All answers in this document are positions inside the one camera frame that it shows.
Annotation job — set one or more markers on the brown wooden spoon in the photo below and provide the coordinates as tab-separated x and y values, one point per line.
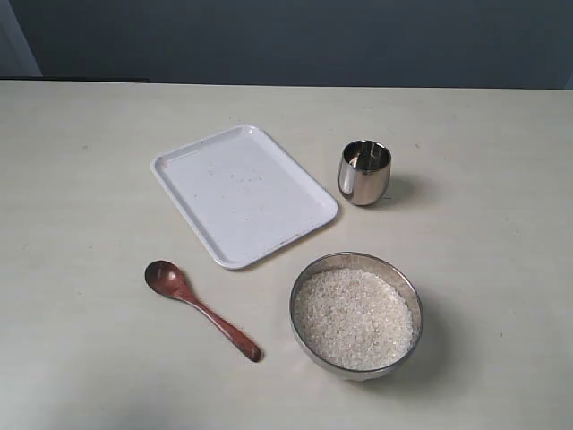
168	280

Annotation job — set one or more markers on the stainless steel cup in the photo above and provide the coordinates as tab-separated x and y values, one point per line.
364	172

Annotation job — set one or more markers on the steel bowl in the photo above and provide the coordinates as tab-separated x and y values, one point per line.
372	264

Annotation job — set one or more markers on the white rectangular tray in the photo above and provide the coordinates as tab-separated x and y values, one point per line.
243	196

